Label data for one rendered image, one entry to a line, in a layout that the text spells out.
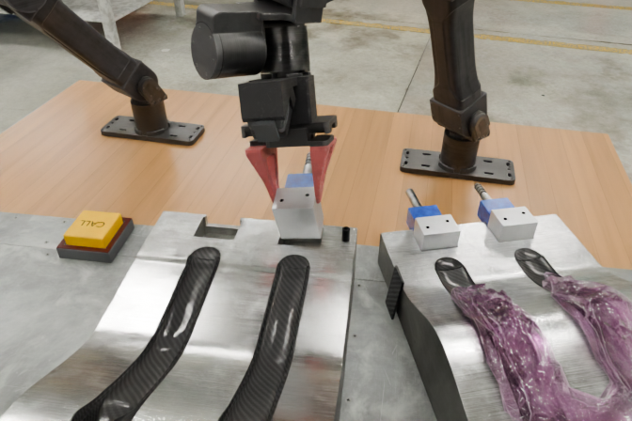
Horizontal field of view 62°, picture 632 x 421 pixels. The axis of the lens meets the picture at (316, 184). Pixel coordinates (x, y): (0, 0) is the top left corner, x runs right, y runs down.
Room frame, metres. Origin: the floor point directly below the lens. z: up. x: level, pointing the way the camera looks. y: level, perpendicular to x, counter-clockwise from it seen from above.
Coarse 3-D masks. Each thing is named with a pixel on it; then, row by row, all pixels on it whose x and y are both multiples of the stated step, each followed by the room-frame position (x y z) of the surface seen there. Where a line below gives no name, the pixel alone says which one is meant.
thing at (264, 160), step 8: (312, 136) 0.54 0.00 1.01; (256, 144) 0.52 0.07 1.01; (264, 144) 0.52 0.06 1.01; (248, 152) 0.50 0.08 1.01; (256, 152) 0.50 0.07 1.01; (264, 152) 0.51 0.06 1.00; (272, 152) 0.54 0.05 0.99; (256, 160) 0.50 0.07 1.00; (264, 160) 0.50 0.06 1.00; (272, 160) 0.54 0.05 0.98; (256, 168) 0.50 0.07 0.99; (264, 168) 0.50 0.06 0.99; (272, 168) 0.53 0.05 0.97; (264, 176) 0.50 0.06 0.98; (272, 176) 0.53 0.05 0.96; (272, 184) 0.50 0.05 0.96; (272, 192) 0.50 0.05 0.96; (272, 200) 0.50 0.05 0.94
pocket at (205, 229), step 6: (204, 222) 0.54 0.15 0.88; (240, 222) 0.53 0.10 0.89; (198, 228) 0.52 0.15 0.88; (204, 228) 0.54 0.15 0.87; (210, 228) 0.54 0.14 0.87; (216, 228) 0.53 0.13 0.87; (222, 228) 0.53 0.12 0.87; (228, 228) 0.53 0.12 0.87; (234, 228) 0.53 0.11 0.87; (198, 234) 0.52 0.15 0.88; (204, 234) 0.53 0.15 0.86; (210, 234) 0.53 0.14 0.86; (216, 234) 0.53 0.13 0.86; (222, 234) 0.53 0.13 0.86; (228, 234) 0.53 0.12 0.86; (234, 234) 0.53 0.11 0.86
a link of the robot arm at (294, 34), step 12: (264, 24) 0.54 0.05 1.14; (276, 24) 0.55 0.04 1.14; (288, 24) 0.56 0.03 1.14; (300, 24) 0.57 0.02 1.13; (264, 36) 0.54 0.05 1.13; (276, 36) 0.55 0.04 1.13; (288, 36) 0.55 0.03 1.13; (300, 36) 0.55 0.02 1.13; (276, 48) 0.54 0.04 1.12; (288, 48) 0.54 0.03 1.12; (300, 48) 0.55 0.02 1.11; (276, 60) 0.54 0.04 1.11; (288, 60) 0.54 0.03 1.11; (300, 60) 0.54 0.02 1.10; (264, 72) 0.54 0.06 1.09; (276, 72) 0.54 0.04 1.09; (288, 72) 0.54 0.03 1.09; (300, 72) 0.55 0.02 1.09
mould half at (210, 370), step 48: (192, 240) 0.49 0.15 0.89; (240, 240) 0.49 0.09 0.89; (336, 240) 0.49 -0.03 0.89; (144, 288) 0.41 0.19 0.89; (240, 288) 0.41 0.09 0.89; (336, 288) 0.41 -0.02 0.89; (96, 336) 0.35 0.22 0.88; (144, 336) 0.35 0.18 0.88; (192, 336) 0.35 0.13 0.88; (240, 336) 0.35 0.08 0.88; (336, 336) 0.35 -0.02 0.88; (48, 384) 0.27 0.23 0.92; (96, 384) 0.27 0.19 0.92; (192, 384) 0.28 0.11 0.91; (288, 384) 0.28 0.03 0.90; (336, 384) 0.29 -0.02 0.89
